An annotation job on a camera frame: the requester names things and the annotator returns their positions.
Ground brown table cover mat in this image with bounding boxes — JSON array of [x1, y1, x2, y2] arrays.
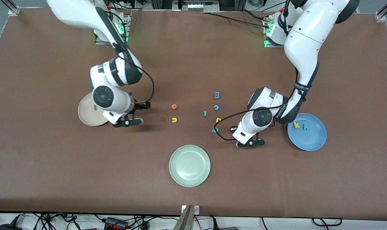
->
[[0, 8, 387, 221]]

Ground pale green plate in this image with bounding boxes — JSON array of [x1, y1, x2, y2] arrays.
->
[[169, 145, 211, 188]]

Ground beige brown plate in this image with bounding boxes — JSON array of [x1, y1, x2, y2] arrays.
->
[[78, 93, 109, 127]]

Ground long black cable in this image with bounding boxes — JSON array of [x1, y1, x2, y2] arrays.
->
[[201, 11, 272, 29]]

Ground black cable loop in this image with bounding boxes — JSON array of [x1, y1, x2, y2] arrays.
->
[[311, 217, 343, 228]]

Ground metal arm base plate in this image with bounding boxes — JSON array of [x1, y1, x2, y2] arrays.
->
[[94, 14, 130, 45], [265, 14, 285, 48]]

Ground gray metal camera pole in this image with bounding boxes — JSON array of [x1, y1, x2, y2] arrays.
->
[[173, 204, 195, 230]]

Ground gray control device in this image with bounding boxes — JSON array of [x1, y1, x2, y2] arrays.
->
[[180, 0, 220, 12]]

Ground black power strip red switches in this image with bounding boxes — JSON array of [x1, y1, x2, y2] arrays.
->
[[103, 217, 129, 230]]

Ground blue plate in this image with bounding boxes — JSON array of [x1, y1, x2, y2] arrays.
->
[[287, 113, 327, 151]]

